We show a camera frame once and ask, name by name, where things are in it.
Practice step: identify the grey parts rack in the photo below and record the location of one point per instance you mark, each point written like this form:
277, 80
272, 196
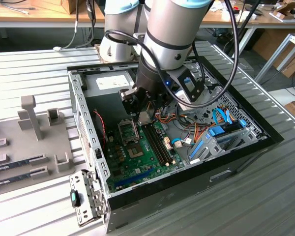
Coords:
19, 147

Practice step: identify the grey metal drive cage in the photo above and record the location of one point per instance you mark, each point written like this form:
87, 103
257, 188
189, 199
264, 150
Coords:
197, 108

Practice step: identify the black case fan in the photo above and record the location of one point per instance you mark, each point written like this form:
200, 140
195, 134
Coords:
98, 132

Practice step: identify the blue plastic rail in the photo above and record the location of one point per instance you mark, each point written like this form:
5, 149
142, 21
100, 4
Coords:
196, 150

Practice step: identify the RAM stick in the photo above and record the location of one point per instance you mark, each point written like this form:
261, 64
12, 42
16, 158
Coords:
14, 164
14, 177

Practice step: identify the silver slot bracket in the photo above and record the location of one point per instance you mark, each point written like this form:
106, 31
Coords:
84, 214

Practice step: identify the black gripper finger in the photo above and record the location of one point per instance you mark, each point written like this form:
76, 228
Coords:
131, 103
161, 103

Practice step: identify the green motherboard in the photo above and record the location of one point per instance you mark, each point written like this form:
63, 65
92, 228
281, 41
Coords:
137, 164

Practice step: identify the aluminium profile frame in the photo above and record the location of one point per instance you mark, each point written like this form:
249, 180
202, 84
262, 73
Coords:
273, 58

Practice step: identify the white box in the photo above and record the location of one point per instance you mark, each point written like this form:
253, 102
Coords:
248, 16

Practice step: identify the brown base plate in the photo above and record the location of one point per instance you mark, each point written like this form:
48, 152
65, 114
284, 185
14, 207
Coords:
97, 46

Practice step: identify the CPU socket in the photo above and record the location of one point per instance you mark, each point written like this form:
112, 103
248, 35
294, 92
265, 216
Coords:
135, 152

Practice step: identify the hard disk in blue carrier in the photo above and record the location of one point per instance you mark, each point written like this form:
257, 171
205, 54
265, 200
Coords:
217, 130

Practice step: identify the black stand pole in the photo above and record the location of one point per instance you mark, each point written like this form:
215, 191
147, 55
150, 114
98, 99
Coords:
245, 24

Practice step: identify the grey metal disk bay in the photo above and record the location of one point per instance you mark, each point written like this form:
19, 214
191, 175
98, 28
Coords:
212, 151

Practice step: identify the CPU with silver top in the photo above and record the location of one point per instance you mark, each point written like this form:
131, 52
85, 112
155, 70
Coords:
145, 118

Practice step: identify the wooden desk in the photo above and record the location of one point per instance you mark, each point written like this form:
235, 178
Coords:
39, 17
268, 20

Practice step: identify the black open PC case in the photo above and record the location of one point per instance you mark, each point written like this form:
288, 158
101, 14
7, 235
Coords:
174, 196

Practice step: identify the open cardboard box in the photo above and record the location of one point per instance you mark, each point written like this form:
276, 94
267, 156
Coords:
285, 8

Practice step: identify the grey power supply unit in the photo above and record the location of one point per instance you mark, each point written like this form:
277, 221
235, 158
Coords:
105, 105

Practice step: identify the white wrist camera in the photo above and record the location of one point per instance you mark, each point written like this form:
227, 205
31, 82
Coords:
183, 96

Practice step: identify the blue expansion slot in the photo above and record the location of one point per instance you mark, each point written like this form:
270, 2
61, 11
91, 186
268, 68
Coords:
137, 175

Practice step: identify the large cardboard box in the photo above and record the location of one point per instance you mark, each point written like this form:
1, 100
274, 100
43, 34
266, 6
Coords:
265, 41

